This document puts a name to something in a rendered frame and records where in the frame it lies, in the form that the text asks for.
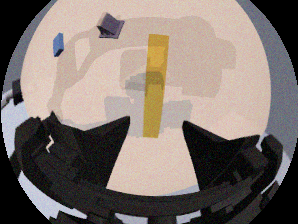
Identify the yellow bar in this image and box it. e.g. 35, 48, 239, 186
142, 34, 169, 139

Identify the blue flat bar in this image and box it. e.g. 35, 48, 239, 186
52, 32, 64, 57

